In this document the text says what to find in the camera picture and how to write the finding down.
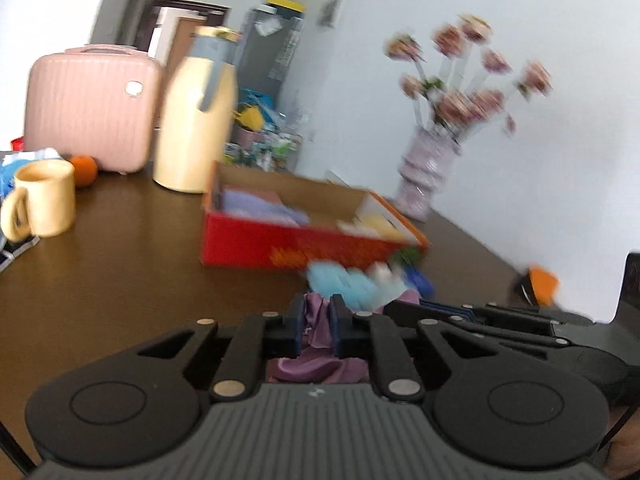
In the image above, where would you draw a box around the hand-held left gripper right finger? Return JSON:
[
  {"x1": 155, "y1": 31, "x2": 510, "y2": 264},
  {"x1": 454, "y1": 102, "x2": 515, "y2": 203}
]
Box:
[{"x1": 329, "y1": 294, "x2": 501, "y2": 402}]

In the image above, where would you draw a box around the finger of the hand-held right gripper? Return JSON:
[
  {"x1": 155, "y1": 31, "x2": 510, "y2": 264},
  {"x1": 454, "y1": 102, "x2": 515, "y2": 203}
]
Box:
[
  {"x1": 385, "y1": 300, "x2": 572, "y2": 350},
  {"x1": 402, "y1": 266, "x2": 556, "y2": 326}
]

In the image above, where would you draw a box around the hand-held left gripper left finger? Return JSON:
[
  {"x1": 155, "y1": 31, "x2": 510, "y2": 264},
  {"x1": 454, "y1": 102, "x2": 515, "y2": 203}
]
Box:
[{"x1": 135, "y1": 295, "x2": 307, "y2": 402}]

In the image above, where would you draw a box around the purple satin cloth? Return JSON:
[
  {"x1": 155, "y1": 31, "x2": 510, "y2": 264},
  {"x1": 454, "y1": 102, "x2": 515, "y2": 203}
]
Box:
[{"x1": 270, "y1": 291, "x2": 421, "y2": 385}]

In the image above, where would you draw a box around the red cardboard box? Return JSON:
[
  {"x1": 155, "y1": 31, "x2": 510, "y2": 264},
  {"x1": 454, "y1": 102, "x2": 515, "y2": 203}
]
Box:
[{"x1": 200, "y1": 160, "x2": 431, "y2": 273}]

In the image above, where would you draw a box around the light green soft toy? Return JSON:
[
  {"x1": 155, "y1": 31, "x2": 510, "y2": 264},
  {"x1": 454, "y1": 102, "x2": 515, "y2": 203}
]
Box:
[{"x1": 367, "y1": 262, "x2": 408, "y2": 306}]

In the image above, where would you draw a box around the person's right hand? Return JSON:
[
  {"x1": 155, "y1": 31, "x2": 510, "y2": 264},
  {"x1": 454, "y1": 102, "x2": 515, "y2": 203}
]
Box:
[{"x1": 606, "y1": 402, "x2": 640, "y2": 480}]

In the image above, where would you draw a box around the light blue cloth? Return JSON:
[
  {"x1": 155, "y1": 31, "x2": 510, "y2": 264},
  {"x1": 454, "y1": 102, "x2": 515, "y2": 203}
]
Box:
[{"x1": 306, "y1": 259, "x2": 381, "y2": 311}]

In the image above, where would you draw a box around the orange black case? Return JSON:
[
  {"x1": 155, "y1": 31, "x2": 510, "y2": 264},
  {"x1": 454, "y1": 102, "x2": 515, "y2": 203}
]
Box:
[{"x1": 512, "y1": 265, "x2": 561, "y2": 307}]

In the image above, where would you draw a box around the lilac ceramic vase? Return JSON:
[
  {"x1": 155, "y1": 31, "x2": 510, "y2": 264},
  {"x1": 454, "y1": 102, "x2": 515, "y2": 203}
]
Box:
[{"x1": 395, "y1": 127, "x2": 461, "y2": 223}]

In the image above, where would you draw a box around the pile of green white packets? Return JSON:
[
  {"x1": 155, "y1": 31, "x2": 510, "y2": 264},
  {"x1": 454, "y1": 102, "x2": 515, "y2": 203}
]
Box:
[{"x1": 225, "y1": 130, "x2": 303, "y2": 171}]

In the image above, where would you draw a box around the bunch of dried roses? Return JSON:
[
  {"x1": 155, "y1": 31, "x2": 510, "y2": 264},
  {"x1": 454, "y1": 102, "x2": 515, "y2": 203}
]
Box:
[{"x1": 382, "y1": 14, "x2": 553, "y2": 136}]

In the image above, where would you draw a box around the yellow face mask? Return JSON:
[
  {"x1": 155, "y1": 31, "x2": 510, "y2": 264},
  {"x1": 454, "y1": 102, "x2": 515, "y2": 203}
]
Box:
[{"x1": 235, "y1": 105, "x2": 266, "y2": 131}]

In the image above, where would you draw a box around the yellow thermos jug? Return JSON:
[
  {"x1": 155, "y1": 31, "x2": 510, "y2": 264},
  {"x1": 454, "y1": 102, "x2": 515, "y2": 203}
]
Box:
[{"x1": 152, "y1": 26, "x2": 241, "y2": 194}]

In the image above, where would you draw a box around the blue plastic item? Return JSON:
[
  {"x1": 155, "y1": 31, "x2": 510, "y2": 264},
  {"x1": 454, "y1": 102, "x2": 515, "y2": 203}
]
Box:
[{"x1": 237, "y1": 87, "x2": 281, "y2": 116}]

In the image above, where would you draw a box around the grey refrigerator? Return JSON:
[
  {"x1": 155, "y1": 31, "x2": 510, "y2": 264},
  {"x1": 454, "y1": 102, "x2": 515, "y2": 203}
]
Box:
[{"x1": 235, "y1": 7, "x2": 306, "y2": 101}]

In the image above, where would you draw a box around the orange fruit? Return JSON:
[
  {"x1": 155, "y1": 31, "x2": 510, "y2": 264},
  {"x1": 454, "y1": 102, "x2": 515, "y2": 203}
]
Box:
[{"x1": 69, "y1": 155, "x2": 98, "y2": 188}]

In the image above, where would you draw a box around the yellow mug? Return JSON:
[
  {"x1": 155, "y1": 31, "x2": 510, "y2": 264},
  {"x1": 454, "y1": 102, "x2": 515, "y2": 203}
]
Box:
[{"x1": 0, "y1": 160, "x2": 77, "y2": 242}]

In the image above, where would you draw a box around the black white packet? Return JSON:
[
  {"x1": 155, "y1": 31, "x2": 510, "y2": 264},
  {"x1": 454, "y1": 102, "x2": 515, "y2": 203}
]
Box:
[{"x1": 0, "y1": 235, "x2": 41, "y2": 273}]

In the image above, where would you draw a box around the paper sheet on refrigerator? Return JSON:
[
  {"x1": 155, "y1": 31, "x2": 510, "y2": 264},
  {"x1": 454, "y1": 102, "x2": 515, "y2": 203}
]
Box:
[{"x1": 255, "y1": 15, "x2": 286, "y2": 36}]

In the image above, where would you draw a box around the pink ribbed suitcase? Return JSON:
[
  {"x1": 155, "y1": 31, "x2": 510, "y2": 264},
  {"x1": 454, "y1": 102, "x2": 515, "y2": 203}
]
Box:
[{"x1": 24, "y1": 45, "x2": 163, "y2": 176}]

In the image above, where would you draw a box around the wooden door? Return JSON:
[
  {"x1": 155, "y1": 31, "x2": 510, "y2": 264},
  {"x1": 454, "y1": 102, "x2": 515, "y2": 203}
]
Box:
[{"x1": 167, "y1": 15, "x2": 201, "y2": 68}]

